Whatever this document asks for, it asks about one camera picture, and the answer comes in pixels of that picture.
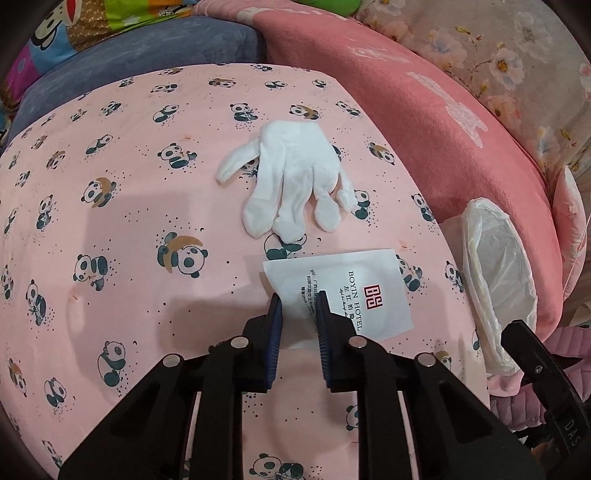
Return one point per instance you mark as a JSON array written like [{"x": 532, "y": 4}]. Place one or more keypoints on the white paper packet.
[{"x": 360, "y": 286}]

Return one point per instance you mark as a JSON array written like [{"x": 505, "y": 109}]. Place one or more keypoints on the pink blanket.
[{"x": 415, "y": 115}]

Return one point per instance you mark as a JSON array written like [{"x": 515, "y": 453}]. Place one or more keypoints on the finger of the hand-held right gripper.
[{"x": 531, "y": 360}]

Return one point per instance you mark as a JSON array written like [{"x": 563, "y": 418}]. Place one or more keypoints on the green plush toy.
[{"x": 332, "y": 5}]

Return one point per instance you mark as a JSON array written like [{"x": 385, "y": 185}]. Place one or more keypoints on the blue-grey cushion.
[{"x": 138, "y": 60}]

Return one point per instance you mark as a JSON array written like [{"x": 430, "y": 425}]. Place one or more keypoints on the floral quilt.
[{"x": 531, "y": 69}]

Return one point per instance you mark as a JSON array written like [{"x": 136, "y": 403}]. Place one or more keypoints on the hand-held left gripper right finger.
[{"x": 323, "y": 337}]

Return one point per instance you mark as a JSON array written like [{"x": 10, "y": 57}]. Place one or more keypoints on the white glove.
[{"x": 291, "y": 175}]

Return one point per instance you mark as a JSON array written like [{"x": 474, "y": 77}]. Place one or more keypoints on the white plastic trash bag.
[{"x": 503, "y": 277}]

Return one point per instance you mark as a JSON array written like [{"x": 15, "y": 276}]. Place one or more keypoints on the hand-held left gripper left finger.
[{"x": 275, "y": 327}]

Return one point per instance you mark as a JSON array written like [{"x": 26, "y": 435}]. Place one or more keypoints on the pink panda print sheet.
[{"x": 138, "y": 230}]

